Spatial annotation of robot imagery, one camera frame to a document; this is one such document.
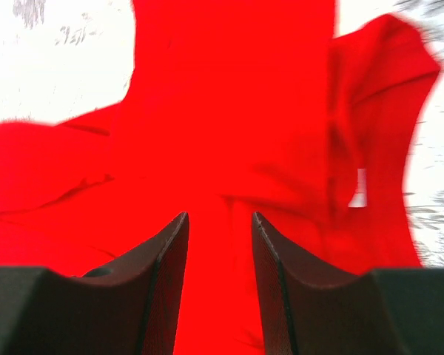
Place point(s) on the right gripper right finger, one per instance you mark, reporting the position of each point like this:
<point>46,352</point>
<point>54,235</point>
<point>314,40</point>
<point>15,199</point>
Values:
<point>308,306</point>

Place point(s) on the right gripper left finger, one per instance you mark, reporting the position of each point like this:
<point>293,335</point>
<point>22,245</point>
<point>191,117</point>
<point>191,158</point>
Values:
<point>127,306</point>

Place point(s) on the red t-shirt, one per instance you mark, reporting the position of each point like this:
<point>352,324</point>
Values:
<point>234,107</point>

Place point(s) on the floral table mat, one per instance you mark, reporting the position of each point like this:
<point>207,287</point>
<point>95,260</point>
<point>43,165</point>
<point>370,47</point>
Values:
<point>60,59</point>

